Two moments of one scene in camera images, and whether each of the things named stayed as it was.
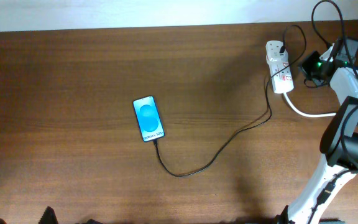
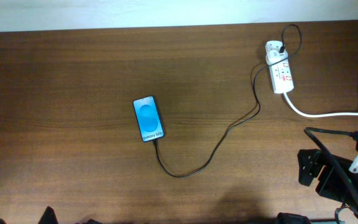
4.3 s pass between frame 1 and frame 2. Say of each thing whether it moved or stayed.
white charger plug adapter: stayed
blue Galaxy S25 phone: stayed
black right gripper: moved
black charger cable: moved
